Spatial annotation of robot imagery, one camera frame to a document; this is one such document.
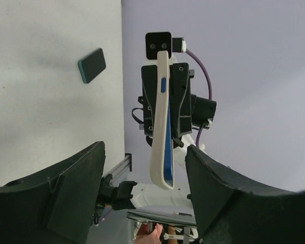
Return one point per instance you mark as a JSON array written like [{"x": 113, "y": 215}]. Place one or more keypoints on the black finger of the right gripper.
[
  {"x": 180, "y": 107},
  {"x": 149, "y": 95}
]

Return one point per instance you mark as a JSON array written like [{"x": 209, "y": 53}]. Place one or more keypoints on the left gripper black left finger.
[{"x": 56, "y": 204}]

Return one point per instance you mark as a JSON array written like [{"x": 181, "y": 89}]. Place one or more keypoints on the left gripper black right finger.
[{"x": 232, "y": 208}]

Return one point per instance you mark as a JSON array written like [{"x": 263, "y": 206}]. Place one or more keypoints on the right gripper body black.
[{"x": 203, "y": 111}]

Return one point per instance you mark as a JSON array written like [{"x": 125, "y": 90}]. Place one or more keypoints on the teal phone black screen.
[{"x": 92, "y": 65}]

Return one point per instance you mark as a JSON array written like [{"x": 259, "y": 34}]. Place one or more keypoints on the blue phone black screen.
[{"x": 168, "y": 152}]

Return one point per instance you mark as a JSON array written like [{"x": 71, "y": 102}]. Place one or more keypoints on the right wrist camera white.
[{"x": 163, "y": 41}]

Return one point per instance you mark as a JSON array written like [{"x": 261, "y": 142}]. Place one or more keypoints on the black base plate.
[{"x": 160, "y": 217}]

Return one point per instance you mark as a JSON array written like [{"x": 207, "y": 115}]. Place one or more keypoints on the aluminium front rail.
[{"x": 120, "y": 172}]

